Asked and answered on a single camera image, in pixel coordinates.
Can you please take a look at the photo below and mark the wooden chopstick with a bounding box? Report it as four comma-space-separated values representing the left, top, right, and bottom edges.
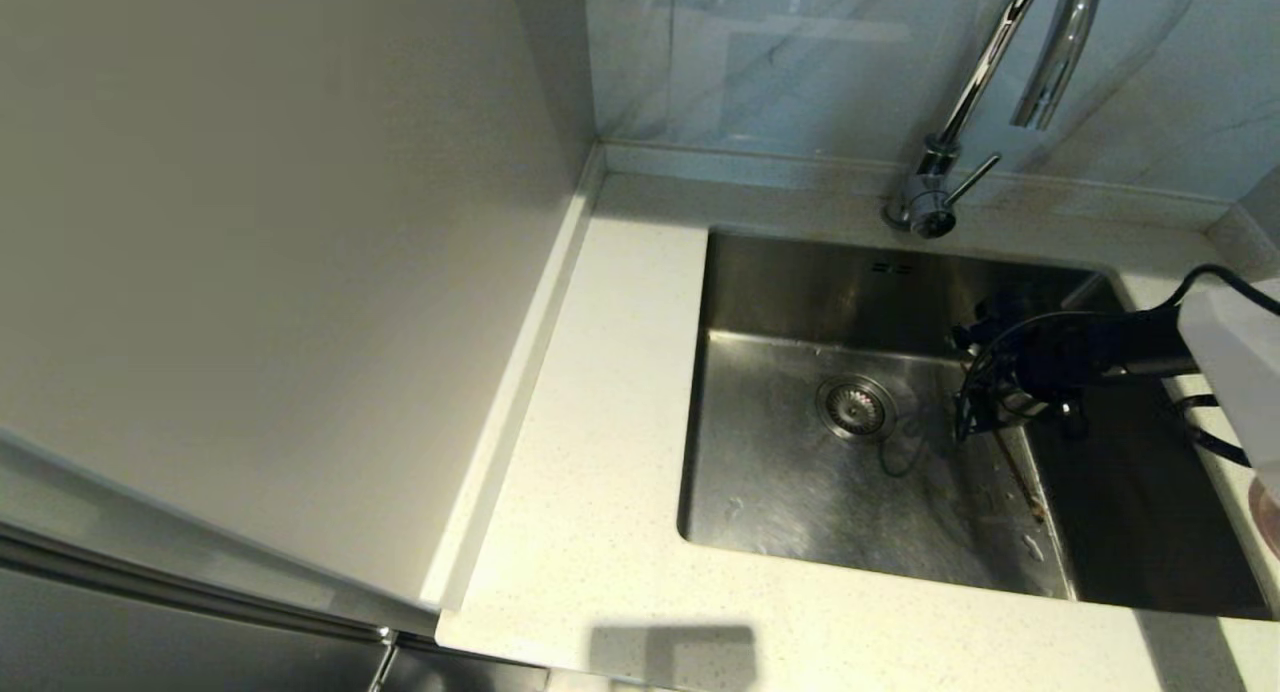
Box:
995, 427, 1048, 524

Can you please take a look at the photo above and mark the pink plastic bowl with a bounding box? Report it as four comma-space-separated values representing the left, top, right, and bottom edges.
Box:
1250, 477, 1280, 563

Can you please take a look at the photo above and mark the metal sink drain strainer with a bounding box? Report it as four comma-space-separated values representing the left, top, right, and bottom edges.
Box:
815, 375, 898, 445

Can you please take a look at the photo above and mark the stainless steel sink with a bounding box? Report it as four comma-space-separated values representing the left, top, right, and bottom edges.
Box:
677, 227, 1276, 618

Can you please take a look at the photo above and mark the chrome gooseneck faucet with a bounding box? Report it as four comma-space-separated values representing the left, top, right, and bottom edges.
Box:
880, 0, 1104, 241

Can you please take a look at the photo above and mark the grey tall cabinet door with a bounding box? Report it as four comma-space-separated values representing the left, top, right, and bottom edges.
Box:
0, 517, 549, 692

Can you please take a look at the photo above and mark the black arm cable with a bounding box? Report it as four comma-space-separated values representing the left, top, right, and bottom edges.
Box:
1165, 264, 1280, 318

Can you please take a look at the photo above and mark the chrome cabinet door handle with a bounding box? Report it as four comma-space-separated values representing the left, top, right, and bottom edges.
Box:
366, 624, 401, 692

